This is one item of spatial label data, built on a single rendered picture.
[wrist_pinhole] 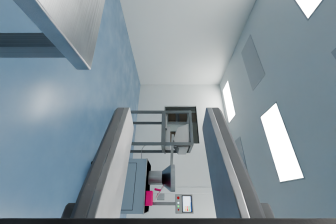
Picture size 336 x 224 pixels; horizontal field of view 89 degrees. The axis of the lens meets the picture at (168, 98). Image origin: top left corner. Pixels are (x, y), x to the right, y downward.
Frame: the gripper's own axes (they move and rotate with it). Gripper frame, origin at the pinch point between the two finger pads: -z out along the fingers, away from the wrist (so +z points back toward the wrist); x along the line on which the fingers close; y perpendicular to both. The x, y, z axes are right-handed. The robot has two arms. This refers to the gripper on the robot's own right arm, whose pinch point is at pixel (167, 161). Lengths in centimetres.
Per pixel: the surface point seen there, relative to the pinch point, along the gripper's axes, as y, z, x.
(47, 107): 93, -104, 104
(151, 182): 237, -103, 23
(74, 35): 4.1, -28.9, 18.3
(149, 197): 219, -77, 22
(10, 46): 7.0, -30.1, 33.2
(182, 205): 256, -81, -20
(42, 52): 8.6, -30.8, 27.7
